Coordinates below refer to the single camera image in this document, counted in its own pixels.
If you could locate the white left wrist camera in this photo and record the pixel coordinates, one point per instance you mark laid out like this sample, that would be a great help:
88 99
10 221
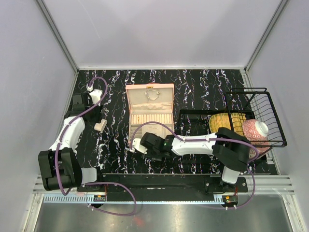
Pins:
95 96

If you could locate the pink jewelry box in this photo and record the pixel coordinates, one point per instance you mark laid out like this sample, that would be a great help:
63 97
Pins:
150 102

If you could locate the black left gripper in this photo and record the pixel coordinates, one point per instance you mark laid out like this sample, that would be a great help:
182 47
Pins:
97 118

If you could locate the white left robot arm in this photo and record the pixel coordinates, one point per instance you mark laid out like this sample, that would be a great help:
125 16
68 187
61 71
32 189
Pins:
58 164

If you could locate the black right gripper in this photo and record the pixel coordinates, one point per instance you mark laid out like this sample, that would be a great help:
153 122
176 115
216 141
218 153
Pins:
155 157

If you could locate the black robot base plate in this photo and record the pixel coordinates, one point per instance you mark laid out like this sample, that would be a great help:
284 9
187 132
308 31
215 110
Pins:
207 183

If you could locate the yellow bamboo woven tray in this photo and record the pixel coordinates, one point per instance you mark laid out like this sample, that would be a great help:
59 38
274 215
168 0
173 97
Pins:
236 120

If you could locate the black wire dish rack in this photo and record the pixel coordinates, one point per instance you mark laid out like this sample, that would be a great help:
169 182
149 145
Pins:
255 103

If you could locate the cream ring box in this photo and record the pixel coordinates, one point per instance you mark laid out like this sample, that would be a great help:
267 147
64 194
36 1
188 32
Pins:
101 125

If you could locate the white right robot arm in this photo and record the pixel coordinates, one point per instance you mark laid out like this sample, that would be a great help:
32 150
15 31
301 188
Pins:
231 149

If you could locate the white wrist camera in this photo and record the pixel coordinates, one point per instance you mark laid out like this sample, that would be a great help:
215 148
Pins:
137 147
95 96

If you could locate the pink floral patterned plate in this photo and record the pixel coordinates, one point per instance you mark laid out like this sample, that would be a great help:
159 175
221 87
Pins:
256 132

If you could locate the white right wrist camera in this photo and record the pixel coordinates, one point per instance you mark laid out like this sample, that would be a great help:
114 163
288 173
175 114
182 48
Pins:
137 147

